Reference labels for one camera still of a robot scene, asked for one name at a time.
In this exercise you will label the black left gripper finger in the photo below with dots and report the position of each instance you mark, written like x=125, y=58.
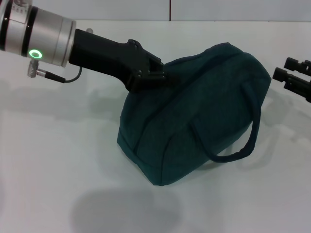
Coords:
x=158, y=81
x=156, y=64

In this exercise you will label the dark blue fabric lunch bag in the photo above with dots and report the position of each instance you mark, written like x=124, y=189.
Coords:
x=189, y=121

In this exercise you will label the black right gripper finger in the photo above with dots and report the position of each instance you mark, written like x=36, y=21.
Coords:
x=297, y=64
x=294, y=81

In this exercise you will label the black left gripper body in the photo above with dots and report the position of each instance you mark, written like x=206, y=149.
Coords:
x=107, y=60

